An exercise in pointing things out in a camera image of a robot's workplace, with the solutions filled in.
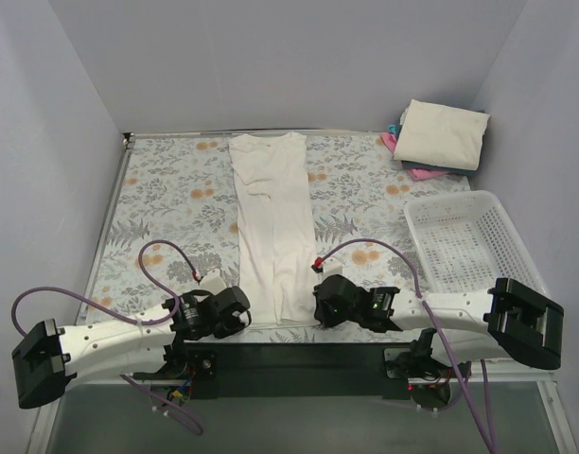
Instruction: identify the white t shirt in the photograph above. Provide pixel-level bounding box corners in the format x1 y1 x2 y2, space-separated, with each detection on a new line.
229 131 318 327

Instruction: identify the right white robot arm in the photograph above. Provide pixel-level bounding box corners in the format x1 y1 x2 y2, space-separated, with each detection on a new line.
313 274 564 376

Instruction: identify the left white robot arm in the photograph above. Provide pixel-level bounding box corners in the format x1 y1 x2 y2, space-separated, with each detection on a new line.
11 286 252 410

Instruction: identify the white plastic basket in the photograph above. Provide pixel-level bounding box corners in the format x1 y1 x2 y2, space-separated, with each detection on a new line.
404 190 548 295

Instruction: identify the pink folded t shirt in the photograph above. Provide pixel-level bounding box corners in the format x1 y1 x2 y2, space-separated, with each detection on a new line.
380 132 447 181

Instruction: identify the cream folded t shirt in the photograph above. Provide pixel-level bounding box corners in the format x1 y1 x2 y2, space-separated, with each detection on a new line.
394 99 490 171

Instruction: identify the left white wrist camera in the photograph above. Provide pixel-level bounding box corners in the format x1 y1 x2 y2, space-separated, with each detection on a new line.
199 269 227 294

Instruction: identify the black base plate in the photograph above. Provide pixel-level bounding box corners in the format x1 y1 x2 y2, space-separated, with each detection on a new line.
132 340 454 401

